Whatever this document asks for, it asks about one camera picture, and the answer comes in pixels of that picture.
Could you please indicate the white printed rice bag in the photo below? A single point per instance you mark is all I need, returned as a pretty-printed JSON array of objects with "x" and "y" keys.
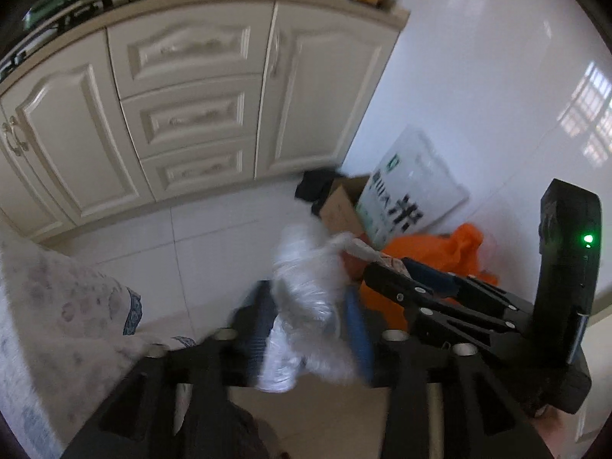
[{"x": 411, "y": 186}]

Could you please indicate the medium cream cabinet drawer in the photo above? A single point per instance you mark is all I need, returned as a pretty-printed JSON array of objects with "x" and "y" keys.
[{"x": 191, "y": 114}]

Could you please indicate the person's right hand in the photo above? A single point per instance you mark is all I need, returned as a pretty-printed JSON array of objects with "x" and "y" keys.
[{"x": 554, "y": 432}]

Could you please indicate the small cream cabinet drawer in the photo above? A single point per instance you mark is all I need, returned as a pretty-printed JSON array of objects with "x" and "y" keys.
[{"x": 201, "y": 169}]

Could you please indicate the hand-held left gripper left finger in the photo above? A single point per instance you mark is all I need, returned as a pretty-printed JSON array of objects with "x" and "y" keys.
[{"x": 260, "y": 325}]

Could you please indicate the narrow cream cabinet door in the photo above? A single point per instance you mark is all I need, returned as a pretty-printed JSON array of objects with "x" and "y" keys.
[{"x": 325, "y": 86}]

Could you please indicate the brown cardboard box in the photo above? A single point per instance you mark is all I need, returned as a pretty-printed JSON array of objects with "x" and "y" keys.
[{"x": 339, "y": 210}]

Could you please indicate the black cloth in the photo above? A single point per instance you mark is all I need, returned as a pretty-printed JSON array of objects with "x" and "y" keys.
[{"x": 313, "y": 189}]

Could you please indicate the wide cream cabinet door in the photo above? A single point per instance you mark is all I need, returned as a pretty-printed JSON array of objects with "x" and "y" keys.
[{"x": 71, "y": 134}]

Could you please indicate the black gas stove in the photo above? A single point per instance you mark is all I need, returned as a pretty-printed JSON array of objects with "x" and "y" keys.
[{"x": 14, "y": 60}]

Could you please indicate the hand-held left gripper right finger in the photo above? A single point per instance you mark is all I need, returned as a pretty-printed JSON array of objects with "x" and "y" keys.
[{"x": 358, "y": 334}]

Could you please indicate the orange plastic bag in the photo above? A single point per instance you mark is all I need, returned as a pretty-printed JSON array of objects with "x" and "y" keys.
[{"x": 459, "y": 253}]

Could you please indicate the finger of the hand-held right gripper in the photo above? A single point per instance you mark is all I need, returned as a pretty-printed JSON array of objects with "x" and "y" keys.
[
  {"x": 430, "y": 306},
  {"x": 473, "y": 291}
]

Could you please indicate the floral printed tablecloth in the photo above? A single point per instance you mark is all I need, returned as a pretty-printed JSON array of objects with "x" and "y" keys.
[{"x": 57, "y": 320}]

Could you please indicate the large cream cabinet drawer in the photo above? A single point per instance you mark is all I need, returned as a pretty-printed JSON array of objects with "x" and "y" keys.
[{"x": 191, "y": 48}]

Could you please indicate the clear plastic bag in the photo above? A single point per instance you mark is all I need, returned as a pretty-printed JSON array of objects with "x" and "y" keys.
[{"x": 306, "y": 296}]

